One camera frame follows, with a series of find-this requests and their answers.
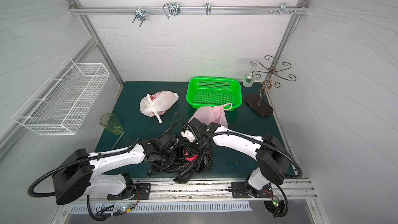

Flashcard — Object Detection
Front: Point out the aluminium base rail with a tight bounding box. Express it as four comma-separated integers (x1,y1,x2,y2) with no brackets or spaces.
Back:
83,178,318,201

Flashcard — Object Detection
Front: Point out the green plastic basket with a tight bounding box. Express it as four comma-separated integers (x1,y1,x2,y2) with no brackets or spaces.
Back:
186,77,243,111

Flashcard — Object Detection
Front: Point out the white vent strip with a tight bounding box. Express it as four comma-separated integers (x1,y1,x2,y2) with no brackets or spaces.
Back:
69,201,252,214

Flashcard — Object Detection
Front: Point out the white plastic bag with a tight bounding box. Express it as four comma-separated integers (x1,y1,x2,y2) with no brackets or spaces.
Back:
140,91,179,124

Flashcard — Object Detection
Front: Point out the clear glass bottle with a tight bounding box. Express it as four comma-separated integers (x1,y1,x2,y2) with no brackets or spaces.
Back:
243,68,255,88

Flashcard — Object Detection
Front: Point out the metal crossbar rail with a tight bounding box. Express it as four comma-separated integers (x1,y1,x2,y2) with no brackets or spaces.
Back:
69,5,309,16

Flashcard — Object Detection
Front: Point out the metal hook stand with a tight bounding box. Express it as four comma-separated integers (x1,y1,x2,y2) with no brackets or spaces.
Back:
245,60,297,117

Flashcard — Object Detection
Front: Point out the white wire basket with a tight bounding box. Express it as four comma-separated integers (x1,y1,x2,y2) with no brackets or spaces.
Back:
11,58,110,136

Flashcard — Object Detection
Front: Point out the black plastic bag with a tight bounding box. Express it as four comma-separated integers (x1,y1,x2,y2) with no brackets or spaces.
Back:
147,144,212,184

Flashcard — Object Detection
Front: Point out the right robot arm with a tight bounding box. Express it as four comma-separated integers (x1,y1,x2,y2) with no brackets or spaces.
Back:
175,113,303,218

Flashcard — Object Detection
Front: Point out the pink plastic bag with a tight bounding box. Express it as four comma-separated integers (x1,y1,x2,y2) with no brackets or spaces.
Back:
188,103,232,128

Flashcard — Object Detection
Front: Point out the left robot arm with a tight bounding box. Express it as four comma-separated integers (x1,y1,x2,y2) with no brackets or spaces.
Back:
28,126,182,205

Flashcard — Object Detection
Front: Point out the green plastic knife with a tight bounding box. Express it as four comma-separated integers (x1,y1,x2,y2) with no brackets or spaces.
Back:
110,131,125,150

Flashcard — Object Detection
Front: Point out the red apple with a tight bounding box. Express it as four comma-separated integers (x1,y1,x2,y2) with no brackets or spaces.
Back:
183,151,198,161

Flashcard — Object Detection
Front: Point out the metal clamp hook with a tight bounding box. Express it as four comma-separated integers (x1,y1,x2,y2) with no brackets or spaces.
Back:
205,3,211,16
132,8,147,27
269,3,292,15
162,3,181,19

